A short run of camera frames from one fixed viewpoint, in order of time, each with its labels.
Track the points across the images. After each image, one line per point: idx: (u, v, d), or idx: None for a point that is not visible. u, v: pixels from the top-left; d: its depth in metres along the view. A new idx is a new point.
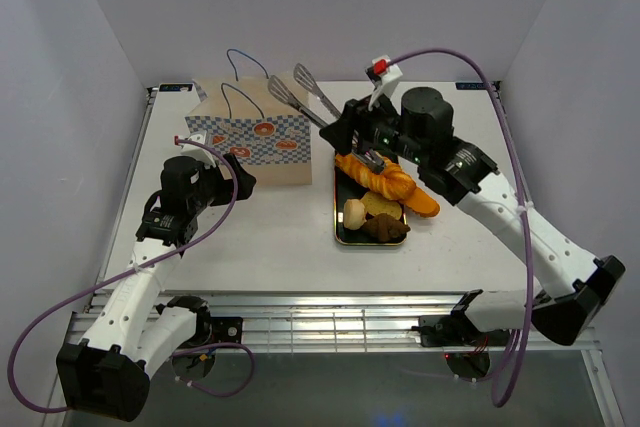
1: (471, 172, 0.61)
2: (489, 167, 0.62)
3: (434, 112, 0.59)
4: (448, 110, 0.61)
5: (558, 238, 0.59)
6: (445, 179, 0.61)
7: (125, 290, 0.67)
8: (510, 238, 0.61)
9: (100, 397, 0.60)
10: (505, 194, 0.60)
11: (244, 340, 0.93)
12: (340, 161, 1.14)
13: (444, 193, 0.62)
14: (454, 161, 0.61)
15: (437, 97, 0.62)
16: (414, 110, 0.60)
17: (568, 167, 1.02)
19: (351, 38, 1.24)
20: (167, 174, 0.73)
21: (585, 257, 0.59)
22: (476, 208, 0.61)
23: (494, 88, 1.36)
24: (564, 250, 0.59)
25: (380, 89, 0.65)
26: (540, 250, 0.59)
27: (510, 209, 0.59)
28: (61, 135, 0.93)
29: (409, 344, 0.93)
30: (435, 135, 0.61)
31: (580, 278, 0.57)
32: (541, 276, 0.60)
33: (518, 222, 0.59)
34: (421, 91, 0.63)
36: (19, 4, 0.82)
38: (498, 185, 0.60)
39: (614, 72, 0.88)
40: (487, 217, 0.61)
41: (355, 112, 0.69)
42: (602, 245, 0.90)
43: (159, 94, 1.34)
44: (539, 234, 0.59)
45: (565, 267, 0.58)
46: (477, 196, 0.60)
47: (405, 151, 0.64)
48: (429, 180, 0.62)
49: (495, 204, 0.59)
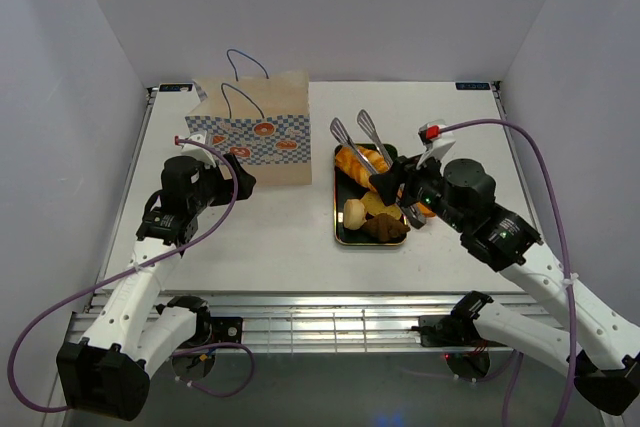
1: (514, 240, 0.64)
2: (532, 237, 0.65)
3: (476, 186, 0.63)
4: (491, 182, 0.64)
5: (605, 313, 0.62)
6: (488, 246, 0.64)
7: (125, 289, 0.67)
8: (557, 309, 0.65)
9: (100, 396, 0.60)
10: (550, 265, 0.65)
11: (244, 340, 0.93)
12: (340, 161, 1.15)
13: (486, 259, 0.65)
14: (497, 229, 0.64)
15: (480, 171, 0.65)
16: (458, 183, 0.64)
17: (568, 168, 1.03)
19: (351, 38, 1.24)
20: (167, 174, 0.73)
21: (633, 333, 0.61)
22: (521, 278, 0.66)
23: (494, 88, 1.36)
24: (612, 325, 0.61)
25: (430, 153, 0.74)
26: (587, 324, 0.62)
27: (555, 281, 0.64)
28: (62, 135, 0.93)
29: (409, 344, 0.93)
30: (478, 206, 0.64)
31: (628, 353, 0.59)
32: (590, 350, 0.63)
33: (563, 294, 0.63)
34: (465, 161, 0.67)
36: (19, 5, 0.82)
38: (543, 257, 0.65)
39: (614, 71, 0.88)
40: (533, 288, 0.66)
41: (404, 168, 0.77)
42: (603, 245, 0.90)
43: (160, 94, 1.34)
44: (586, 307, 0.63)
45: (613, 342, 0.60)
46: (521, 266, 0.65)
47: (448, 215, 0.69)
48: (472, 246, 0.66)
49: (540, 276, 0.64)
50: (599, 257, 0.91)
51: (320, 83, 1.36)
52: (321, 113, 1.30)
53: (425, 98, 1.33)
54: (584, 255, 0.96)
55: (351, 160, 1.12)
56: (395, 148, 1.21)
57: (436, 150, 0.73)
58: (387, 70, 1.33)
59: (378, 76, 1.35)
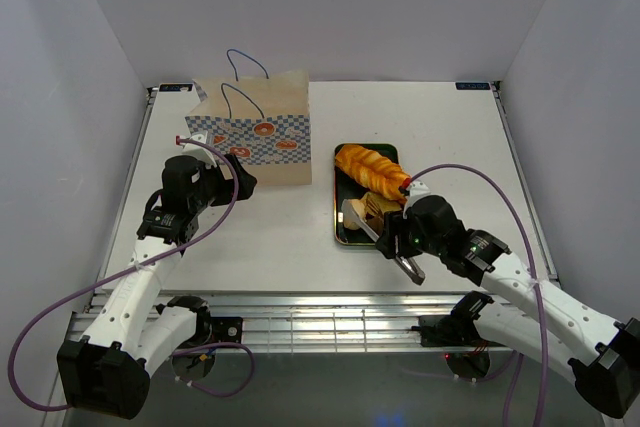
1: (485, 253, 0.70)
2: (502, 248, 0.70)
3: (436, 211, 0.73)
4: (450, 207, 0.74)
5: (575, 306, 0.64)
6: (465, 263, 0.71)
7: (126, 288, 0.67)
8: (531, 311, 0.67)
9: (100, 394, 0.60)
10: (518, 270, 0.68)
11: (244, 340, 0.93)
12: (340, 161, 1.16)
13: (468, 276, 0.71)
14: (468, 246, 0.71)
15: (440, 199, 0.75)
16: (420, 212, 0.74)
17: (568, 169, 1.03)
19: (351, 38, 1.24)
20: (167, 173, 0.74)
21: (605, 322, 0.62)
22: (496, 286, 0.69)
23: (494, 88, 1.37)
24: (583, 316, 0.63)
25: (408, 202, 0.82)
26: (559, 318, 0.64)
27: (524, 283, 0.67)
28: (62, 135, 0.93)
29: (409, 344, 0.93)
30: (444, 228, 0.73)
31: (602, 340, 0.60)
32: (570, 345, 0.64)
33: (532, 294, 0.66)
34: (429, 196, 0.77)
36: (19, 3, 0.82)
38: (510, 263, 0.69)
39: (613, 72, 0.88)
40: (508, 293, 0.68)
41: (392, 218, 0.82)
42: (602, 244, 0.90)
43: (160, 94, 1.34)
44: (556, 303, 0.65)
45: (585, 331, 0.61)
46: (492, 274, 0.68)
47: (430, 247, 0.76)
48: (453, 266, 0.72)
49: (510, 280, 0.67)
50: (598, 257, 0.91)
51: (320, 83, 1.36)
52: (322, 113, 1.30)
53: (425, 98, 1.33)
54: (584, 254, 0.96)
55: (352, 161, 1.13)
56: (395, 148, 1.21)
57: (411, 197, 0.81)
58: (387, 70, 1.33)
59: (378, 76, 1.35)
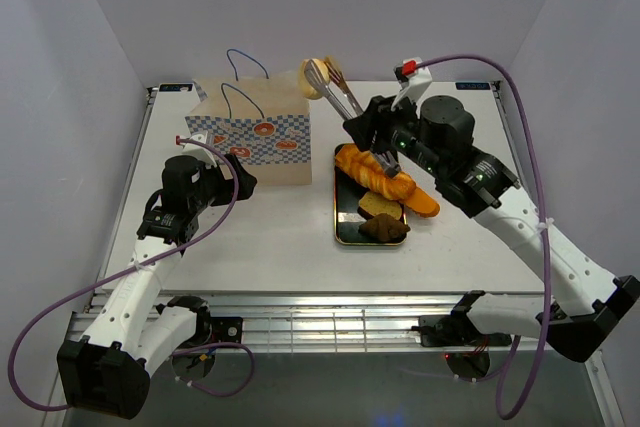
1: (491, 183, 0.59)
2: (510, 180, 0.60)
3: (454, 123, 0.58)
4: (471, 120, 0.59)
5: (579, 257, 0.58)
6: (464, 191, 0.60)
7: (126, 288, 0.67)
8: (529, 255, 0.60)
9: (101, 394, 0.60)
10: (525, 210, 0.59)
11: (244, 340, 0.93)
12: (340, 161, 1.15)
13: (462, 205, 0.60)
14: (473, 173, 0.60)
15: (458, 108, 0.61)
16: (435, 120, 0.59)
17: (568, 168, 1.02)
19: (350, 38, 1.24)
20: (167, 173, 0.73)
21: (604, 277, 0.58)
22: (495, 223, 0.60)
23: (494, 87, 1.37)
24: (584, 270, 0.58)
25: (404, 91, 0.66)
26: (560, 270, 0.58)
27: (530, 225, 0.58)
28: (62, 135, 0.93)
29: (409, 344, 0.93)
30: (455, 146, 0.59)
31: (599, 298, 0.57)
32: (559, 295, 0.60)
33: (537, 239, 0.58)
34: (445, 100, 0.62)
36: (19, 4, 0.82)
38: (519, 200, 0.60)
39: (614, 71, 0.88)
40: (506, 232, 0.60)
41: (377, 108, 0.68)
42: (601, 244, 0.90)
43: (160, 93, 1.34)
44: (560, 252, 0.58)
45: (585, 287, 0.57)
46: (498, 210, 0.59)
47: (421, 158, 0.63)
48: (447, 190, 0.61)
49: (516, 220, 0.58)
50: (597, 257, 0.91)
51: None
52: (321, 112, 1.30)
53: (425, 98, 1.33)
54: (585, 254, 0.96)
55: (352, 160, 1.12)
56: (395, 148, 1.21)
57: (412, 89, 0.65)
58: (387, 70, 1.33)
59: (378, 76, 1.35)
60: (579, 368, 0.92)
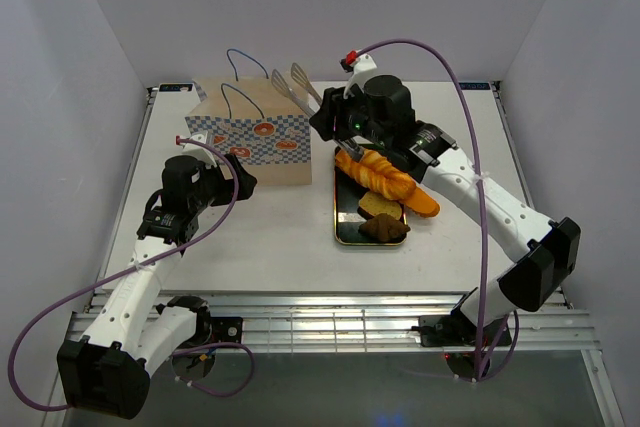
1: (431, 148, 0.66)
2: (448, 144, 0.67)
3: (392, 95, 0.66)
4: (408, 92, 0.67)
5: (514, 204, 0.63)
6: (408, 157, 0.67)
7: (126, 288, 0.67)
8: (471, 208, 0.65)
9: (101, 394, 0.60)
10: (462, 166, 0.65)
11: (244, 340, 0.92)
12: (340, 161, 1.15)
13: (407, 170, 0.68)
14: (414, 140, 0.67)
15: (398, 83, 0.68)
16: (375, 94, 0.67)
17: (568, 168, 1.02)
19: (350, 38, 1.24)
20: (167, 173, 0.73)
21: (541, 220, 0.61)
22: (437, 182, 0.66)
23: (494, 87, 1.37)
24: (520, 214, 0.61)
25: (352, 78, 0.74)
26: (497, 216, 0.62)
27: (466, 179, 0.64)
28: (62, 134, 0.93)
29: (409, 344, 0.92)
30: (397, 117, 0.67)
31: (534, 237, 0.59)
32: (505, 244, 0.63)
33: (474, 190, 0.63)
34: (387, 78, 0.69)
36: (19, 5, 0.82)
38: (456, 159, 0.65)
39: (613, 71, 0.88)
40: (449, 190, 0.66)
41: (331, 97, 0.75)
42: (601, 243, 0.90)
43: (160, 94, 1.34)
44: (495, 200, 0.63)
45: (520, 229, 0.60)
46: (436, 169, 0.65)
47: (373, 136, 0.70)
48: (394, 159, 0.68)
49: (453, 176, 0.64)
50: (597, 257, 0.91)
51: (320, 83, 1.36)
52: None
53: (424, 98, 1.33)
54: (585, 254, 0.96)
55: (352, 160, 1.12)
56: None
57: (358, 75, 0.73)
58: (386, 70, 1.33)
59: None
60: (580, 368, 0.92)
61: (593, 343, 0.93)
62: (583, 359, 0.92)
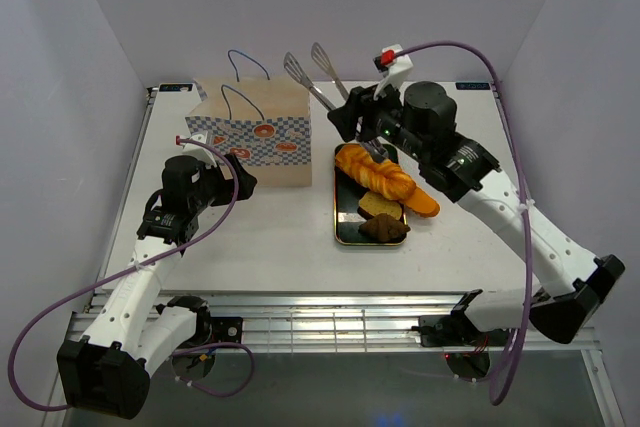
1: (472, 168, 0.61)
2: (491, 165, 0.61)
3: (436, 108, 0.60)
4: (452, 105, 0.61)
5: (559, 238, 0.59)
6: (446, 175, 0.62)
7: (126, 288, 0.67)
8: (511, 237, 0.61)
9: (101, 394, 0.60)
10: (506, 192, 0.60)
11: (244, 340, 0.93)
12: (340, 161, 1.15)
13: (445, 189, 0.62)
14: (455, 158, 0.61)
15: (441, 93, 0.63)
16: (418, 106, 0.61)
17: (569, 169, 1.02)
19: (351, 38, 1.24)
20: (167, 174, 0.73)
21: (585, 257, 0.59)
22: (477, 206, 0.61)
23: (494, 87, 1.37)
24: (565, 250, 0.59)
25: (387, 80, 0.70)
26: (540, 251, 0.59)
27: (511, 207, 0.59)
28: (62, 134, 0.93)
29: (409, 344, 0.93)
30: (438, 131, 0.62)
31: (579, 276, 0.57)
32: (542, 278, 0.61)
33: (518, 221, 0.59)
34: (425, 85, 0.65)
36: (19, 5, 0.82)
38: (499, 183, 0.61)
39: (614, 72, 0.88)
40: (489, 216, 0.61)
41: (360, 98, 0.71)
42: (601, 243, 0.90)
43: (160, 93, 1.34)
44: (540, 232, 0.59)
45: (565, 266, 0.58)
46: (478, 194, 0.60)
47: (405, 145, 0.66)
48: (430, 175, 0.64)
49: (496, 203, 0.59)
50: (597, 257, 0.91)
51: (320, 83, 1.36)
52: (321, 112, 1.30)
53: None
54: None
55: (352, 160, 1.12)
56: (394, 148, 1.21)
57: (392, 77, 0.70)
58: None
59: (378, 76, 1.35)
60: (580, 368, 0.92)
61: (593, 343, 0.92)
62: (584, 359, 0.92)
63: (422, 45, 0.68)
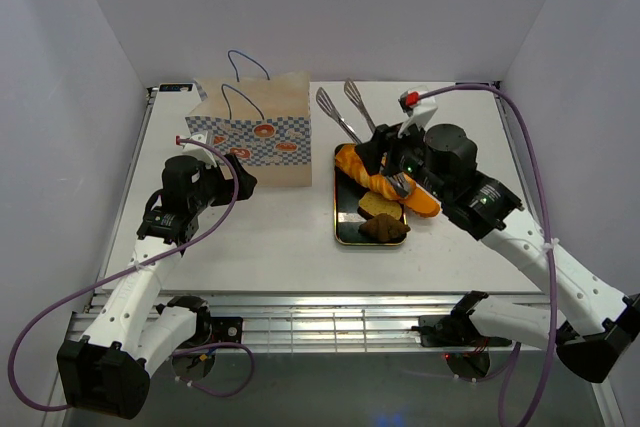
1: (494, 206, 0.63)
2: (513, 202, 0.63)
3: (458, 150, 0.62)
4: (473, 146, 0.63)
5: (586, 277, 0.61)
6: (469, 214, 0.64)
7: (125, 288, 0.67)
8: (537, 276, 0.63)
9: (101, 394, 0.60)
10: (530, 230, 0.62)
11: (245, 340, 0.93)
12: (340, 161, 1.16)
13: (469, 227, 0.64)
14: (477, 197, 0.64)
15: (461, 135, 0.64)
16: (440, 149, 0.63)
17: (568, 169, 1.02)
19: (351, 38, 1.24)
20: (167, 174, 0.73)
21: (613, 296, 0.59)
22: (502, 245, 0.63)
23: (494, 87, 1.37)
24: (592, 289, 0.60)
25: (411, 120, 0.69)
26: (567, 289, 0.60)
27: (535, 245, 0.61)
28: (61, 134, 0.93)
29: (409, 344, 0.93)
30: (460, 172, 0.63)
31: (608, 316, 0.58)
32: (571, 317, 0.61)
33: (543, 259, 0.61)
34: (444, 126, 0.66)
36: (19, 5, 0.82)
38: (522, 222, 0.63)
39: (614, 72, 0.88)
40: (515, 254, 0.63)
41: (385, 136, 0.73)
42: (601, 244, 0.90)
43: (160, 93, 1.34)
44: (565, 271, 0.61)
45: (593, 306, 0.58)
46: (502, 232, 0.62)
47: (428, 183, 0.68)
48: (454, 214, 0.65)
49: (521, 241, 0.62)
50: (596, 257, 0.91)
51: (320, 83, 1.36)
52: (321, 113, 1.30)
53: None
54: (585, 255, 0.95)
55: (352, 160, 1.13)
56: None
57: (418, 118, 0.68)
58: (387, 70, 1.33)
59: (378, 76, 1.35)
60: None
61: None
62: None
63: (448, 87, 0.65)
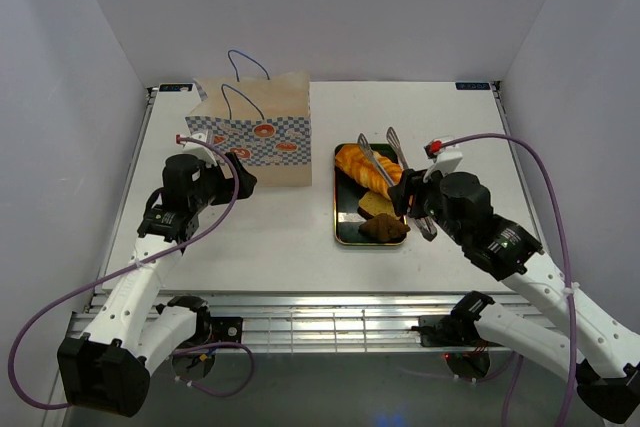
1: (515, 250, 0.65)
2: (534, 246, 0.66)
3: (471, 195, 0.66)
4: (487, 192, 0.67)
5: (606, 321, 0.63)
6: (490, 257, 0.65)
7: (126, 287, 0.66)
8: (558, 318, 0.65)
9: (100, 392, 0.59)
10: (550, 275, 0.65)
11: (245, 340, 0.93)
12: (340, 161, 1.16)
13: (490, 270, 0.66)
14: (497, 240, 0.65)
15: (475, 182, 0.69)
16: (454, 194, 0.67)
17: (568, 169, 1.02)
19: (350, 38, 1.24)
20: (168, 172, 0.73)
21: (633, 341, 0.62)
22: (522, 287, 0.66)
23: (494, 87, 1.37)
24: (613, 334, 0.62)
25: (436, 165, 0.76)
26: (589, 333, 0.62)
27: (556, 291, 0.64)
28: (62, 133, 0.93)
29: (409, 344, 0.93)
30: (476, 216, 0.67)
31: (629, 361, 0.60)
32: (592, 359, 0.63)
33: (564, 303, 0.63)
34: (459, 174, 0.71)
36: (19, 4, 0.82)
38: (543, 266, 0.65)
39: (614, 72, 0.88)
40: (535, 297, 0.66)
41: (411, 179, 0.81)
42: (601, 244, 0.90)
43: (160, 94, 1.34)
44: (586, 315, 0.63)
45: (614, 351, 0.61)
46: (523, 277, 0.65)
47: (449, 228, 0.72)
48: (475, 257, 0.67)
49: (542, 285, 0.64)
50: (596, 258, 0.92)
51: (320, 83, 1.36)
52: (321, 113, 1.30)
53: (425, 98, 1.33)
54: (585, 255, 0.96)
55: (352, 160, 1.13)
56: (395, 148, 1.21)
57: (441, 163, 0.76)
58: (387, 70, 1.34)
59: (377, 76, 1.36)
60: None
61: None
62: None
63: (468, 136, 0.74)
